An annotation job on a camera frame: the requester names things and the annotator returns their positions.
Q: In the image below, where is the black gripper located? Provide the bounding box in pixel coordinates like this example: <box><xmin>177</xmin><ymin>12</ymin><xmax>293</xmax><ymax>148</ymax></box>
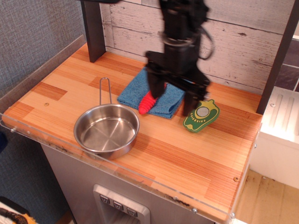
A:
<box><xmin>146</xmin><ymin>42</ymin><xmax>210</xmax><ymax>116</ymax></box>

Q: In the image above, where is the silver dispenser button panel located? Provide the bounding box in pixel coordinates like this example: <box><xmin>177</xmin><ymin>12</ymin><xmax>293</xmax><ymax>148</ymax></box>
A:
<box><xmin>93</xmin><ymin>184</ymin><xmax>151</xmax><ymax>224</ymax></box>

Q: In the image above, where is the blue folded cloth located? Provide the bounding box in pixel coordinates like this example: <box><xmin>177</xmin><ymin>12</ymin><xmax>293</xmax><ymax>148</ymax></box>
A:
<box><xmin>117</xmin><ymin>68</ymin><xmax>185</xmax><ymax>119</ymax></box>

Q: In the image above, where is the green toy pepper half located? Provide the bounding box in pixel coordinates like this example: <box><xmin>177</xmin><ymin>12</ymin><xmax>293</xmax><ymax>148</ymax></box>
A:
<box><xmin>183</xmin><ymin>99</ymin><xmax>220</xmax><ymax>133</ymax></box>

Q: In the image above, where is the orange object bottom left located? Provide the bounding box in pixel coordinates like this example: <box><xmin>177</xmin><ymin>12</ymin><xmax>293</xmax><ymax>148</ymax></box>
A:
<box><xmin>23</xmin><ymin>214</ymin><xmax>36</xmax><ymax>224</ymax></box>

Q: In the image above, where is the stainless steel pan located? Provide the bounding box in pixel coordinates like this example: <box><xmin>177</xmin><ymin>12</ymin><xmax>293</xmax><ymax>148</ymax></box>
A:
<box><xmin>73</xmin><ymin>77</ymin><xmax>140</xmax><ymax>160</ymax></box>

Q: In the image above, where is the red handled metal spoon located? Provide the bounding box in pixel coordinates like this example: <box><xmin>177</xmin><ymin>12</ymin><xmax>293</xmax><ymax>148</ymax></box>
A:
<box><xmin>138</xmin><ymin>90</ymin><xmax>161</xmax><ymax>115</ymax></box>

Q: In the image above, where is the dark shelf post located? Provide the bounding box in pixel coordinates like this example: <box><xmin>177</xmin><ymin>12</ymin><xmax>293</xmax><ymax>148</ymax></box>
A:
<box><xmin>256</xmin><ymin>0</ymin><xmax>299</xmax><ymax>115</ymax></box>
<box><xmin>80</xmin><ymin>0</ymin><xmax>106</xmax><ymax>63</ymax></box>

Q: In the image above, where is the dark left shelf post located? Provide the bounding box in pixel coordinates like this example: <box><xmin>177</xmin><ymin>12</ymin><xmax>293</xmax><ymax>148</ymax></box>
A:
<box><xmin>80</xmin><ymin>0</ymin><xmax>106</xmax><ymax>63</ymax></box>

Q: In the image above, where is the dark right shelf post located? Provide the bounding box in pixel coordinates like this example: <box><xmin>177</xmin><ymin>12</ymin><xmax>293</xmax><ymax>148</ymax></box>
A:
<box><xmin>256</xmin><ymin>0</ymin><xmax>299</xmax><ymax>115</ymax></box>

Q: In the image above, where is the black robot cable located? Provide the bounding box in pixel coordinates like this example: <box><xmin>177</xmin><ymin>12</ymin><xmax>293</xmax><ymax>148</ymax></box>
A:
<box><xmin>197</xmin><ymin>25</ymin><xmax>215</xmax><ymax>60</ymax></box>

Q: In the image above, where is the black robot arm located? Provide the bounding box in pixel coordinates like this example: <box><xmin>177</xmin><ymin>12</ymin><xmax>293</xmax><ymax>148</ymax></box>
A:
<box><xmin>146</xmin><ymin>0</ymin><xmax>210</xmax><ymax>116</ymax></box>

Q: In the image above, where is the clear acrylic edge guard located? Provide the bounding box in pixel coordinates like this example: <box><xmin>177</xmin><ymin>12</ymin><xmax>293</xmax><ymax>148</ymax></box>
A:
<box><xmin>2</xmin><ymin>107</ymin><xmax>262</xmax><ymax>224</ymax></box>

